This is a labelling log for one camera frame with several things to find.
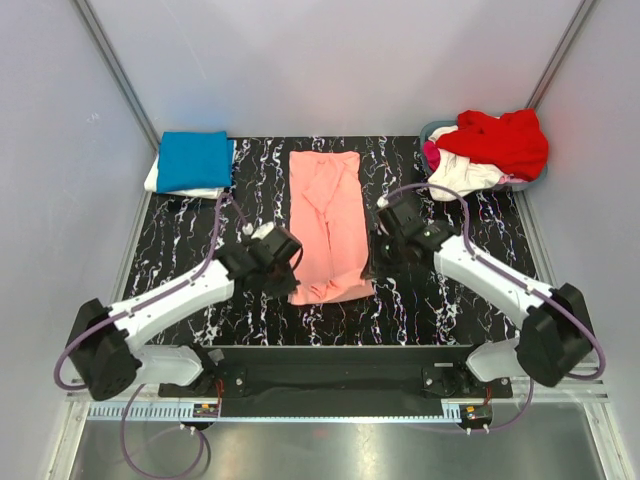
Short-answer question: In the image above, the salmon pink t shirt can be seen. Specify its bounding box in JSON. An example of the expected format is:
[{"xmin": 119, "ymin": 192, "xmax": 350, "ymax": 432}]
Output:
[{"xmin": 289, "ymin": 151, "xmax": 374, "ymax": 306}]

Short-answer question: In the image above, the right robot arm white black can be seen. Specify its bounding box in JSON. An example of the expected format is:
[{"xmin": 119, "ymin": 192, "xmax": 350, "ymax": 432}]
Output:
[{"xmin": 370, "ymin": 197, "xmax": 595, "ymax": 397}]

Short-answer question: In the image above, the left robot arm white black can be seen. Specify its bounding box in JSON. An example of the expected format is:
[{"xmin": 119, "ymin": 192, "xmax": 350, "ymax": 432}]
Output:
[{"xmin": 67, "ymin": 223, "xmax": 303, "ymax": 401}]

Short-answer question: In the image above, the black marble pattern mat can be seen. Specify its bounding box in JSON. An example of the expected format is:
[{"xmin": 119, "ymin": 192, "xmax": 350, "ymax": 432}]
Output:
[{"xmin": 122, "ymin": 136, "xmax": 536, "ymax": 347}]

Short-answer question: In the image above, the white crumpled t shirt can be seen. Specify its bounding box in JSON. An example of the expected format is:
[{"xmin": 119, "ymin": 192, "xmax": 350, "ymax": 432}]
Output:
[{"xmin": 427, "ymin": 126, "xmax": 504, "ymax": 202}]

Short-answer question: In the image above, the magenta garment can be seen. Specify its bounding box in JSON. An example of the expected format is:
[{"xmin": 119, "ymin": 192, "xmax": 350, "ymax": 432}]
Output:
[{"xmin": 423, "ymin": 141, "xmax": 441, "ymax": 173}]

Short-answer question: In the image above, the grey blue laundry basket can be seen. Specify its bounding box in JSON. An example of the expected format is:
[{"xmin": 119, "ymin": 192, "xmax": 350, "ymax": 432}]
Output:
[{"xmin": 419, "ymin": 120, "xmax": 548, "ymax": 192}]

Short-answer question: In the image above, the folded blue t shirt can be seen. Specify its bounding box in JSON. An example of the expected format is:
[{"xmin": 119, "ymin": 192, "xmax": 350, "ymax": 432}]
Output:
[{"xmin": 156, "ymin": 131, "xmax": 235, "ymax": 193}]

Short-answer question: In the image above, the folded white t shirt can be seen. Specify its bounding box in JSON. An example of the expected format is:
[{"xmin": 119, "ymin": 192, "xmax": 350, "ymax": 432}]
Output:
[{"xmin": 143, "ymin": 150, "xmax": 233, "ymax": 199}]

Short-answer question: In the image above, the red t shirt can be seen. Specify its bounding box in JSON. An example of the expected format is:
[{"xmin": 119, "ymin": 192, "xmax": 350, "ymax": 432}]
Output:
[{"xmin": 435, "ymin": 109, "xmax": 549, "ymax": 182}]

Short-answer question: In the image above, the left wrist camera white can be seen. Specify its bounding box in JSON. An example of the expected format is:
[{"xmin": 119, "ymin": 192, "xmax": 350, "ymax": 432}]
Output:
[{"xmin": 242, "ymin": 222, "xmax": 275, "ymax": 240}]

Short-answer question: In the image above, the black mounting base plate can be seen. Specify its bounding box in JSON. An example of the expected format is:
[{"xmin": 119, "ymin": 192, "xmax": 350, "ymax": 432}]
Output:
[{"xmin": 158, "ymin": 346, "xmax": 513, "ymax": 421}]

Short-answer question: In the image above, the aluminium rail frame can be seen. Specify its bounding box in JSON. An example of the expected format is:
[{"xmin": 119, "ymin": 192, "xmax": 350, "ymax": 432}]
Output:
[{"xmin": 65, "ymin": 377, "xmax": 607, "ymax": 426}]

